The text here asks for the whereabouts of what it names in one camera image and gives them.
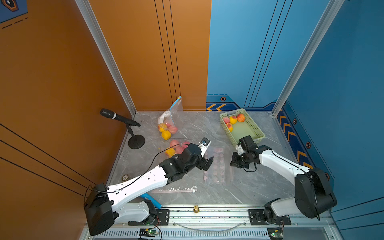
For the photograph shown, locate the black microphone on stand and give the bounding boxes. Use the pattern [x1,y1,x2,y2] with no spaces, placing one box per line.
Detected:
[100,109,146,150]

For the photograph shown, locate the pink peach basket corner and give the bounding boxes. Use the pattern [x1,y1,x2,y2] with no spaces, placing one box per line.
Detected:
[223,117,230,124]

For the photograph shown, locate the yellow peach pink spot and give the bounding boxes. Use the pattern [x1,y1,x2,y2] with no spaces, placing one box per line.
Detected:
[229,116,238,125]

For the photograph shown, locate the right green circuit board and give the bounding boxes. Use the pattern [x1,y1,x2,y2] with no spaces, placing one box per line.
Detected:
[267,228,284,240]

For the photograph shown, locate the clear blue-zipper zip bag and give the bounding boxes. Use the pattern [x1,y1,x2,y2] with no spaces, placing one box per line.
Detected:
[157,96,184,133]

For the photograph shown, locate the left green circuit board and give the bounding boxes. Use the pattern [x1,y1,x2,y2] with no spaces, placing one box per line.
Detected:
[138,228,160,240]

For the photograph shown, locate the small yellow pink peach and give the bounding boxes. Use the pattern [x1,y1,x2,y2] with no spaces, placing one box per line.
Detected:
[226,123,234,132]

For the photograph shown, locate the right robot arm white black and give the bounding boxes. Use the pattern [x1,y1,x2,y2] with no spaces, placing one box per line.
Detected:
[230,136,337,224]

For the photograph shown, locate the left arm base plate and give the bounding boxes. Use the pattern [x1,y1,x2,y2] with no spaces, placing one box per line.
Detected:
[128,210,170,226]

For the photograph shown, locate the blue handheld microphone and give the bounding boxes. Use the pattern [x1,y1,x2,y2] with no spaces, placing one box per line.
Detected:
[141,193,162,209]

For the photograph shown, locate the pink-dotted zip bag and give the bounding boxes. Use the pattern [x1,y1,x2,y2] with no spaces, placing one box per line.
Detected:
[203,147,233,186]
[164,140,191,158]

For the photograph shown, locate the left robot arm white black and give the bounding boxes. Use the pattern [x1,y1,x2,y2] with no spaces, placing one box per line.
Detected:
[84,138,213,236]

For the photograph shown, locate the green circuit board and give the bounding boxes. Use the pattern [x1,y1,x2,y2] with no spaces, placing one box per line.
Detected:
[267,228,284,240]
[138,228,160,240]

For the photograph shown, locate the brass knob on rail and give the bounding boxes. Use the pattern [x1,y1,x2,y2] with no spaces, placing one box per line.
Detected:
[193,205,200,214]

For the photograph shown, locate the aluminium front rail frame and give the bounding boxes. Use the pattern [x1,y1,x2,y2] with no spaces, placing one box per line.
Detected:
[80,205,343,240]

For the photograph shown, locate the pale pink peach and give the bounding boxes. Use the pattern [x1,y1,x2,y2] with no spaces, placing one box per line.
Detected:
[175,146,185,154]

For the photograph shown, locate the green plastic fruit basket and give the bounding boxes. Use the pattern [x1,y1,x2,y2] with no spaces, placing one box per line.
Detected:
[220,109,266,147]

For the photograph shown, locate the orange red wrinkled peach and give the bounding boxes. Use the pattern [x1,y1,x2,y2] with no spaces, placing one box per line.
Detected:
[237,114,246,123]

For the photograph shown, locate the pink peach with leaf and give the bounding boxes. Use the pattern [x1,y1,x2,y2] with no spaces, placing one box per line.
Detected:
[170,140,180,149]

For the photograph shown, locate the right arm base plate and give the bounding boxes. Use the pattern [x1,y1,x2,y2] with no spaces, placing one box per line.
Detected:
[248,209,292,226]

